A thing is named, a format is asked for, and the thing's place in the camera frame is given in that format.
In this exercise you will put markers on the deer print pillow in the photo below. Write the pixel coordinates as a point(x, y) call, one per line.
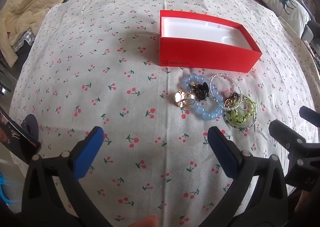
point(285, 5)

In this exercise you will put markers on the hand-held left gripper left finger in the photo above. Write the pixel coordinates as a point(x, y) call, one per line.
point(87, 153)

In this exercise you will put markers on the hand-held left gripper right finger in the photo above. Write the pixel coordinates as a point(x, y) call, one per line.
point(222, 153)

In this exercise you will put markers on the dark round object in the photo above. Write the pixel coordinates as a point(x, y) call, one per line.
point(32, 123)

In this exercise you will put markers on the black printed flat object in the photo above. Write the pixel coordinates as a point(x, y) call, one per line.
point(12, 134)

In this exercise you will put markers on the plaid cloth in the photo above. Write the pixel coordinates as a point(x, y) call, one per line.
point(25, 39)

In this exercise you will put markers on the beige quilted blanket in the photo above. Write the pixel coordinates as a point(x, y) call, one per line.
point(32, 0)

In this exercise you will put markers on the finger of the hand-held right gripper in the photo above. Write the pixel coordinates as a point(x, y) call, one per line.
point(310, 115)
point(282, 129)

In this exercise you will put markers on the small gold earring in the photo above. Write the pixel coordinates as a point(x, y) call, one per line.
point(192, 84)

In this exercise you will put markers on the red cardboard box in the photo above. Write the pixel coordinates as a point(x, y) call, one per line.
point(200, 53)

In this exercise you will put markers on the person's left hand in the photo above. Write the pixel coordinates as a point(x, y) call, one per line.
point(146, 221)

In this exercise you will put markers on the black hair clip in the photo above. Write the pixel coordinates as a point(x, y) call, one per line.
point(202, 89)

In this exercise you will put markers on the blue plastic object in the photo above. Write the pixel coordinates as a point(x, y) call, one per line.
point(3, 189)

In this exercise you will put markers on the cherry print bedsheet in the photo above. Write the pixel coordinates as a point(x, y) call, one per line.
point(100, 79)

